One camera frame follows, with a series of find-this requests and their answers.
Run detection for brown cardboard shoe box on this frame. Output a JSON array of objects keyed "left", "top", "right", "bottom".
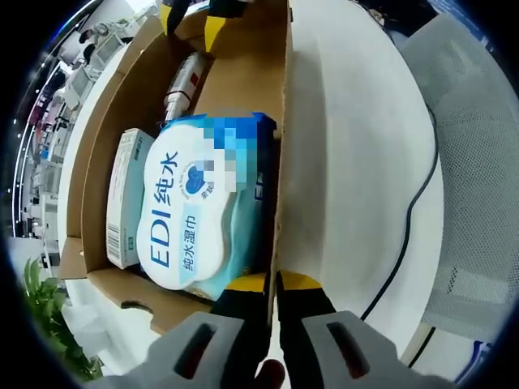
[{"left": 58, "top": 0, "right": 295, "bottom": 337}]

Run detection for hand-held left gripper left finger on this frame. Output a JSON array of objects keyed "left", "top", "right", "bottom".
[{"left": 87, "top": 271, "right": 272, "bottom": 389}]

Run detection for white bottle red label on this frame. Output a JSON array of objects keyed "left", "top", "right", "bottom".
[{"left": 163, "top": 52, "right": 210, "bottom": 122}]

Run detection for white slim carton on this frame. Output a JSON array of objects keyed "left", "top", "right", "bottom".
[{"left": 105, "top": 128, "right": 157, "bottom": 268}]

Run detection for person's left hand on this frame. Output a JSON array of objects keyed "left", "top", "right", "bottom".
[{"left": 253, "top": 358, "right": 285, "bottom": 389}]

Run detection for black cable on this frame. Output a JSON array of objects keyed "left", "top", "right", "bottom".
[{"left": 358, "top": 107, "right": 441, "bottom": 368}]

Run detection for blue soft item wipes pack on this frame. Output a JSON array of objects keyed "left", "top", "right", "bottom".
[{"left": 135, "top": 111, "right": 279, "bottom": 301}]

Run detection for grey mesh office chair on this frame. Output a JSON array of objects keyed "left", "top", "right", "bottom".
[{"left": 399, "top": 15, "right": 519, "bottom": 341}]

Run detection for potted green plant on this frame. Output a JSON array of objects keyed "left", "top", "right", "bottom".
[{"left": 22, "top": 257, "right": 102, "bottom": 382}]

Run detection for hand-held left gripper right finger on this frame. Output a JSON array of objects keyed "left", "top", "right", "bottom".
[{"left": 277, "top": 270, "right": 455, "bottom": 389}]

